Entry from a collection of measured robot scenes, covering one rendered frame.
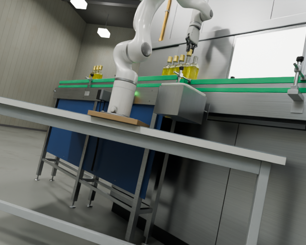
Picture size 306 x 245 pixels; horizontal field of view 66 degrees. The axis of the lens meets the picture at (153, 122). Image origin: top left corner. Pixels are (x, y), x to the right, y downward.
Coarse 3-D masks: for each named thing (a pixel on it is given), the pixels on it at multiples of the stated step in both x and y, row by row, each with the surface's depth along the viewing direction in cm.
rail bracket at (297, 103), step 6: (300, 60) 99; (294, 66) 96; (300, 66) 98; (300, 72) 99; (294, 78) 99; (300, 78) 107; (294, 84) 99; (288, 90) 99; (294, 90) 97; (294, 96) 100; (300, 96) 99; (294, 102) 106; (300, 102) 104; (294, 108) 105; (300, 108) 104
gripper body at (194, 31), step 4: (188, 28) 162; (192, 28) 160; (196, 28) 162; (188, 32) 160; (192, 32) 159; (196, 32) 162; (192, 36) 160; (196, 36) 163; (192, 40) 161; (196, 40) 163; (196, 44) 165
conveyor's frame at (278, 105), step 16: (64, 96) 250; (80, 96) 225; (96, 96) 205; (144, 96) 162; (208, 96) 138; (224, 96) 131; (240, 96) 124; (256, 96) 119; (272, 96) 113; (288, 96) 109; (304, 96) 104; (208, 112) 149; (224, 112) 129; (240, 112) 123; (256, 112) 117; (272, 112) 112; (288, 112) 107; (304, 112) 103
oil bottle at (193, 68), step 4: (192, 64) 156; (196, 64) 156; (188, 68) 157; (192, 68) 155; (196, 68) 156; (188, 72) 157; (192, 72) 154; (196, 72) 156; (188, 76) 156; (192, 76) 154; (196, 76) 157
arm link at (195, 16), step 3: (195, 9) 162; (192, 12) 164; (195, 12) 161; (198, 12) 160; (192, 15) 163; (195, 15) 161; (198, 15) 160; (192, 18) 162; (195, 18) 160; (198, 18) 160; (201, 18) 160; (198, 21) 160; (201, 21) 162; (201, 24) 163
